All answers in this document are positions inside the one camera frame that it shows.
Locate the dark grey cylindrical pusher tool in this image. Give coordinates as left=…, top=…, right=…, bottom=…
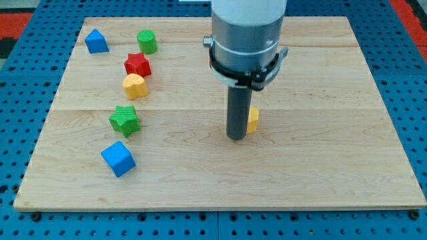
left=226, top=87, right=252, bottom=140

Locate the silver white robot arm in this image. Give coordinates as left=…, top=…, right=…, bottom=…
left=203, top=0, right=288, bottom=91

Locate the yellow heart block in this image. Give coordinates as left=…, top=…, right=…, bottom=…
left=122, top=73, right=149, bottom=100

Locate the blue triangular prism block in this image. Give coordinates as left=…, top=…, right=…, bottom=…
left=84, top=29, right=109, bottom=53

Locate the green cylinder block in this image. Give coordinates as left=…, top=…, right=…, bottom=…
left=137, top=29, right=157, bottom=54

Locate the blue cube block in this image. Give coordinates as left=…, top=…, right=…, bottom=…
left=101, top=141, right=136, bottom=177

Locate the yellow hexagon block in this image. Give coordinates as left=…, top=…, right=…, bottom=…
left=246, top=106, right=260, bottom=134

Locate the green star block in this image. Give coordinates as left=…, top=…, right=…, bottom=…
left=109, top=105, right=141, bottom=138

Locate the light wooden board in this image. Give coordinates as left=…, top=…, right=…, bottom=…
left=14, top=17, right=426, bottom=212

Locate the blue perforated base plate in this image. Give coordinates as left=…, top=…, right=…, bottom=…
left=1, top=1, right=426, bottom=239

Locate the red star block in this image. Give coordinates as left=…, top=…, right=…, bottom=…
left=124, top=52, right=151, bottom=77

